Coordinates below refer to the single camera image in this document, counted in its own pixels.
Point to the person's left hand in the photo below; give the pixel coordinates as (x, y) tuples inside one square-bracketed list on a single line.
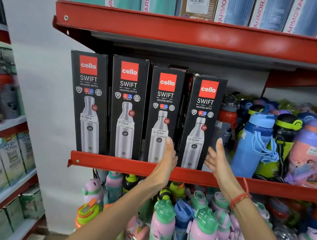
[(164, 165)]

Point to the person's right hand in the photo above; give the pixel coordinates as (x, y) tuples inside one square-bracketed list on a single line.
[(223, 174)]

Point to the person's left thumb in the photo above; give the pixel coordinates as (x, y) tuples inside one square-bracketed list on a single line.
[(170, 146)]

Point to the person's right thumb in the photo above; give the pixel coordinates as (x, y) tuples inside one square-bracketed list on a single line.
[(219, 148)]

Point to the black steel bottle box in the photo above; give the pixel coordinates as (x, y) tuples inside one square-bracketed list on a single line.
[(88, 92), (128, 100), (179, 68), (164, 108), (202, 119)]

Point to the person's left forearm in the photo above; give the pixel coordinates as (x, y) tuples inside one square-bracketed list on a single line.
[(124, 213)]

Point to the person's right forearm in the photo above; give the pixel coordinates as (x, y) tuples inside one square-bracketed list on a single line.
[(256, 228)]

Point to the red and grey bottle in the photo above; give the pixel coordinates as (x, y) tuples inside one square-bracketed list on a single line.
[(227, 118)]

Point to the red metal shelf board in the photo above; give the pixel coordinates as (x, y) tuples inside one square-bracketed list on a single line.
[(181, 30), (133, 166)]

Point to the red thread wristband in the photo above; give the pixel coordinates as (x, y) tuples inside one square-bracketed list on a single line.
[(240, 197)]

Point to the black and green kids bottle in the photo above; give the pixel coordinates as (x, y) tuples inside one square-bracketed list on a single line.
[(285, 132)]

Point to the pile of pastel sipper bottles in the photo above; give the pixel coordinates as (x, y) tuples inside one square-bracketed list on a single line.
[(202, 227)]

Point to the cluster of colourful kids bottles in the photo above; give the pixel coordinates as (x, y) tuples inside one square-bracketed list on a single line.
[(289, 107)]

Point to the pink and purple kids bottle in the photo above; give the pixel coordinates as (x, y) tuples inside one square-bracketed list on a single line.
[(306, 156)]

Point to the brown cardboard box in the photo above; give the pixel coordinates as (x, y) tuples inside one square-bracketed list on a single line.
[(197, 5)]

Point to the row of pastel bottle boxes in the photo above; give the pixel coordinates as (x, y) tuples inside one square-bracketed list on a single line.
[(269, 12)]

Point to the stack of green white boxes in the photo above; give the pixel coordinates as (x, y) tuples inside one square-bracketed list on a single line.
[(4, 161)]

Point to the white shelf rack red trim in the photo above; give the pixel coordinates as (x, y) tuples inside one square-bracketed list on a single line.
[(4, 191)]

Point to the group of wrapped flasks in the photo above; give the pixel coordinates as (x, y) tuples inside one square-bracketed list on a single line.
[(2, 91)]

